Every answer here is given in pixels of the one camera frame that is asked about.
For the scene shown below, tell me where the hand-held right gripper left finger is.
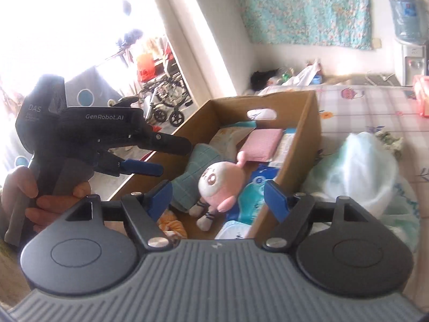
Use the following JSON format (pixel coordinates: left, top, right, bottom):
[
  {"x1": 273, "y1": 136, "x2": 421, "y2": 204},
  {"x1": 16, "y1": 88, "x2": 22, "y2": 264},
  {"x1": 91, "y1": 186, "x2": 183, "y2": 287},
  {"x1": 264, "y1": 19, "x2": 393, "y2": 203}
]
[{"x1": 65, "y1": 179, "x2": 173, "y2": 250}]

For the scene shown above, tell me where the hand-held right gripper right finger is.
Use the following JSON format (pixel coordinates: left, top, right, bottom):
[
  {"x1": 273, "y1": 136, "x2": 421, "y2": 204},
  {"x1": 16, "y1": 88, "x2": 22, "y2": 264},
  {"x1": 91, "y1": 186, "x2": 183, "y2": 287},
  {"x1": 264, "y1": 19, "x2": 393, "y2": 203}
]
[{"x1": 263, "y1": 179, "x2": 367, "y2": 251}]

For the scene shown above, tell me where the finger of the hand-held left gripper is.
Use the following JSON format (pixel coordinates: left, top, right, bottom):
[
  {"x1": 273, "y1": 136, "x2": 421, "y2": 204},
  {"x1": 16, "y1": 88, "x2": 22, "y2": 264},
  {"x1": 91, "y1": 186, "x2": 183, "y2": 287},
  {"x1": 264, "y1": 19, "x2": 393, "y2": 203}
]
[
  {"x1": 134, "y1": 131, "x2": 194, "y2": 156},
  {"x1": 95, "y1": 149, "x2": 165, "y2": 177}
]

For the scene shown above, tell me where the blue white wet wipes pack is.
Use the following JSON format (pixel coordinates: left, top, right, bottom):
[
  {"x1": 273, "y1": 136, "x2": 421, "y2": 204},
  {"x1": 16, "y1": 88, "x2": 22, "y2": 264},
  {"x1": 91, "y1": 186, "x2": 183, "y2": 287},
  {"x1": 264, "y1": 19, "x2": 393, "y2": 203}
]
[{"x1": 224, "y1": 163, "x2": 282, "y2": 224}]

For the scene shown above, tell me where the orange striped towel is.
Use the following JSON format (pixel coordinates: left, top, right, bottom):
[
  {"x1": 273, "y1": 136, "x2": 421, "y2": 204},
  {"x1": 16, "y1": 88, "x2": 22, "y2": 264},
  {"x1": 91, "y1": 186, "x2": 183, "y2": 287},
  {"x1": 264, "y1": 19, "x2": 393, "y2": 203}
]
[{"x1": 157, "y1": 210, "x2": 187, "y2": 240}]

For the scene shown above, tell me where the teal knitted towel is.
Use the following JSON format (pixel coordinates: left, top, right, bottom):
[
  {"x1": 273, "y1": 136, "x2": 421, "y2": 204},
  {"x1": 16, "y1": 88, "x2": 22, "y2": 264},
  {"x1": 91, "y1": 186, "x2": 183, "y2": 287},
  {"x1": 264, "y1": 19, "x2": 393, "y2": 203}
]
[{"x1": 168, "y1": 143, "x2": 223, "y2": 213}]

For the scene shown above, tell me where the white blue-edged pack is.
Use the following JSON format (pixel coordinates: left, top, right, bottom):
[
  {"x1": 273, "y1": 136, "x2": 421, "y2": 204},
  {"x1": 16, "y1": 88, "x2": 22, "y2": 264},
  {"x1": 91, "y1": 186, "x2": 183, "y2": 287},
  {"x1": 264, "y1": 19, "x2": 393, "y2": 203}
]
[{"x1": 270, "y1": 128, "x2": 297, "y2": 168}]

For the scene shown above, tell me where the pink mesh sponge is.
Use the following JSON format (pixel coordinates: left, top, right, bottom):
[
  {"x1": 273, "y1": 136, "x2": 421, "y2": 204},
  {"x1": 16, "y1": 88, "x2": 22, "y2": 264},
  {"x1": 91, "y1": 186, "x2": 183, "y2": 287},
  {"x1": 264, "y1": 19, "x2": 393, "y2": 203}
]
[{"x1": 239, "y1": 128, "x2": 285, "y2": 162}]

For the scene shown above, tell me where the pink plush toy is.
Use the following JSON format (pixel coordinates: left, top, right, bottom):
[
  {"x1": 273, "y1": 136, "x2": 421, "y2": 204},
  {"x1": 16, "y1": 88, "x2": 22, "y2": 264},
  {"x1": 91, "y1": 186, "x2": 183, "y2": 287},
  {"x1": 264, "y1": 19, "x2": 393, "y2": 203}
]
[{"x1": 188, "y1": 151, "x2": 249, "y2": 231}]

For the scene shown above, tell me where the cardboard box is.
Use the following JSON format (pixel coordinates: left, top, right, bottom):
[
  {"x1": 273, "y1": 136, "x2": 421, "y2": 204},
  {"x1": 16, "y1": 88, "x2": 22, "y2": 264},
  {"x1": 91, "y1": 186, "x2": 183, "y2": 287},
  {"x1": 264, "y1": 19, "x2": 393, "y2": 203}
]
[{"x1": 109, "y1": 90, "x2": 322, "y2": 240}]

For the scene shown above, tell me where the person's left hand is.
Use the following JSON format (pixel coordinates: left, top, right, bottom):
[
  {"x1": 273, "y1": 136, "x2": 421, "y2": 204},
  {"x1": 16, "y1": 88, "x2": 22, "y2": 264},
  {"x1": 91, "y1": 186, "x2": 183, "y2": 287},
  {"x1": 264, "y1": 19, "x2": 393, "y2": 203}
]
[{"x1": 0, "y1": 166, "x2": 91, "y2": 242}]

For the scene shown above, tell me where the grey cloth with circles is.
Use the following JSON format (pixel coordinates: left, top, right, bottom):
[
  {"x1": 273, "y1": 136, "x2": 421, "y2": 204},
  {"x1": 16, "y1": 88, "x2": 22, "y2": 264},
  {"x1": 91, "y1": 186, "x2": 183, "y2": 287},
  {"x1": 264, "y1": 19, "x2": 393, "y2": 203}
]
[{"x1": 13, "y1": 65, "x2": 124, "y2": 168}]

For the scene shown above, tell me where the wheelchair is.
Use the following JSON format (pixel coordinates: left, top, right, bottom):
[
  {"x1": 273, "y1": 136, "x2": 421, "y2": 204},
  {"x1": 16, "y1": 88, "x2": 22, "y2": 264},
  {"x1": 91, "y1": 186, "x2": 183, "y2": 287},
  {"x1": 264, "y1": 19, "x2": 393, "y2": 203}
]
[{"x1": 137, "y1": 52, "x2": 193, "y2": 126}]

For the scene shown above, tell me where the red plastic bag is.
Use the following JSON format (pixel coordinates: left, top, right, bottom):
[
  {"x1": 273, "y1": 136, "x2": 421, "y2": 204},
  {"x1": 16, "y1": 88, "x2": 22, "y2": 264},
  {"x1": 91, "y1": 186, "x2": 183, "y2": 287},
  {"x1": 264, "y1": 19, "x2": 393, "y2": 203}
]
[{"x1": 137, "y1": 52, "x2": 158, "y2": 83}]

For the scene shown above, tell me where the black cloth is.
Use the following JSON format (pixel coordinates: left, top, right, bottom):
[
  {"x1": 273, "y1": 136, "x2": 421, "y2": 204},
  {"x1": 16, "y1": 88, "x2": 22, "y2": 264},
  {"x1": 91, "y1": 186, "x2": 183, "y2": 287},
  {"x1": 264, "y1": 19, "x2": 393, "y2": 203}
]
[{"x1": 251, "y1": 68, "x2": 280, "y2": 91}]

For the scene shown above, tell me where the small white plastic bag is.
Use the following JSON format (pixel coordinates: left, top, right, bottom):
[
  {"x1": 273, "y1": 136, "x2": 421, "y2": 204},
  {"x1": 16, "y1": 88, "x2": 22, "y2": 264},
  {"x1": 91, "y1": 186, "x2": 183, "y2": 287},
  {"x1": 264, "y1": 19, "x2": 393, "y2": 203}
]
[{"x1": 288, "y1": 58, "x2": 324, "y2": 86}]

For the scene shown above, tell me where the red tissue pack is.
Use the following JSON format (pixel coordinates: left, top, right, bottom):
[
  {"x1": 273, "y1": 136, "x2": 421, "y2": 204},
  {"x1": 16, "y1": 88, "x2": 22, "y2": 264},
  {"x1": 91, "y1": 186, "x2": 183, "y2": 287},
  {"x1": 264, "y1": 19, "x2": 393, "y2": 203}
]
[{"x1": 412, "y1": 75, "x2": 429, "y2": 118}]

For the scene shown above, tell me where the white water dispenser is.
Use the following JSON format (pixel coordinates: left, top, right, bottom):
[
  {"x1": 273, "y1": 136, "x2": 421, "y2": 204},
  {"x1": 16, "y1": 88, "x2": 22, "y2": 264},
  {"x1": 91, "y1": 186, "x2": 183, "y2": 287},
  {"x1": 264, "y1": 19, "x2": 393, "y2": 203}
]
[{"x1": 394, "y1": 38, "x2": 428, "y2": 87}]

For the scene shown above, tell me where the teal floral cloth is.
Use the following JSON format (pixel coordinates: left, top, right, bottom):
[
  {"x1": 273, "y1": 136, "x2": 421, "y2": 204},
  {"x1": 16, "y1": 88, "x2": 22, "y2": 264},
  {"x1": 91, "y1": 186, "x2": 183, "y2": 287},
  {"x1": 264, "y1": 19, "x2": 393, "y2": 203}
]
[{"x1": 231, "y1": 0, "x2": 379, "y2": 50}]

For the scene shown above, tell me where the blue water jug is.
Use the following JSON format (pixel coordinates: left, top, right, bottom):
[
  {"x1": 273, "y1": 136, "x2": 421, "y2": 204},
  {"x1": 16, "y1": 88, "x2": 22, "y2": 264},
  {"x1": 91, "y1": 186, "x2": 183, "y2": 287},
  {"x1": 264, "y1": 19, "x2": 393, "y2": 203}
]
[{"x1": 388, "y1": 0, "x2": 428, "y2": 45}]

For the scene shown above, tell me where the white wire rack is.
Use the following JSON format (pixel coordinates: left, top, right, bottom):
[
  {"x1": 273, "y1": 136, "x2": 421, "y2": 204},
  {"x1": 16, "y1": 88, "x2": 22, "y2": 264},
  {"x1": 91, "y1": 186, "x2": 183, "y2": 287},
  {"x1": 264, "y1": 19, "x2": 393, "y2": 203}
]
[{"x1": 364, "y1": 70, "x2": 401, "y2": 86}]

